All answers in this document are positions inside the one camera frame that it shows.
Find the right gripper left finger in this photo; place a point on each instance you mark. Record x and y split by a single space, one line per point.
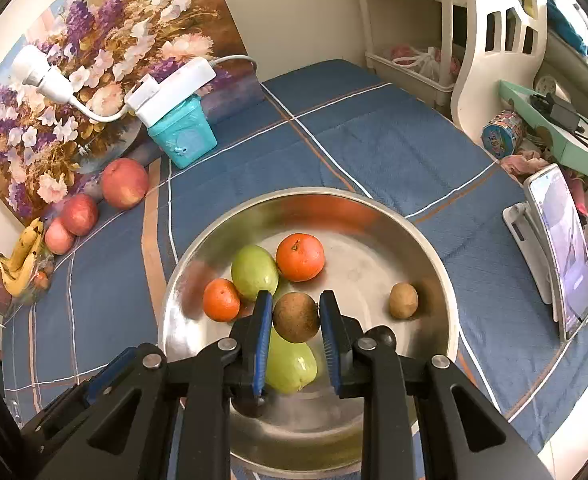
163 416

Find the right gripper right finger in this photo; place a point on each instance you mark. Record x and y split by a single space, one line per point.
463 436

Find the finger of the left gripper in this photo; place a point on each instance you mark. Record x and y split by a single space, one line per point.
25 451

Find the small orange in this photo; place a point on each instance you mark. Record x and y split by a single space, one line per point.
221 302

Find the round green fruit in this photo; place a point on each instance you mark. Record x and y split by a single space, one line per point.
290 367

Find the oblong green fruit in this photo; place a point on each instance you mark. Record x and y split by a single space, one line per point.
254 270

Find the small brown kiwi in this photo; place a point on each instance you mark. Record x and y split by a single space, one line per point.
296 317

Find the large dark plum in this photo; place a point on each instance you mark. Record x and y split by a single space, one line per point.
250 406

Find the yellow banana bunch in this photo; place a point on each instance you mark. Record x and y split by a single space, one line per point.
16 269

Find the pale pink apple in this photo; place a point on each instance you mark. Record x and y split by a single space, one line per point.
58 238

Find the silver metal bowl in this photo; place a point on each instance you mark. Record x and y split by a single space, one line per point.
369 248

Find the middle red apple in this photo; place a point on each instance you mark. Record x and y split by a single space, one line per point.
80 214

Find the white phone stand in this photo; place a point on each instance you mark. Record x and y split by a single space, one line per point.
520 224

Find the large red apple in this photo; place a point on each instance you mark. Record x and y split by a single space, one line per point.
124 183

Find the smartphone on stand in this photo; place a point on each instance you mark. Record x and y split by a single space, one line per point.
554 215

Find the teal house-shaped box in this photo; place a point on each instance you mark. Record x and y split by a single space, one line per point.
184 133

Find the colourful round tin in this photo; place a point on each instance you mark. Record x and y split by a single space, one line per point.
501 136

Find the mint green tray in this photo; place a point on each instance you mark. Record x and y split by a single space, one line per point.
569 150

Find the floral painting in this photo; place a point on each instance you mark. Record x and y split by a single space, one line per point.
104 48

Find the white power strip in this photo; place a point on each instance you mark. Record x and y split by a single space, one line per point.
151 100

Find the blue plaid tablecloth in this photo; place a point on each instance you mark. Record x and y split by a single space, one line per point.
329 124

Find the white shelf unit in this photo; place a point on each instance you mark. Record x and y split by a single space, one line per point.
416 44

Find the white lattice chair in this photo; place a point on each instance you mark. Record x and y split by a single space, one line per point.
505 41

